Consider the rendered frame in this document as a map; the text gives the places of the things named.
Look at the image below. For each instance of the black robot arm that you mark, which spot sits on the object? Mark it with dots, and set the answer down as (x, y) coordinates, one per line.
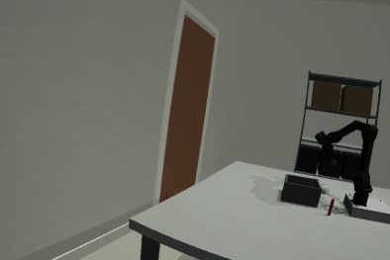
(361, 180)

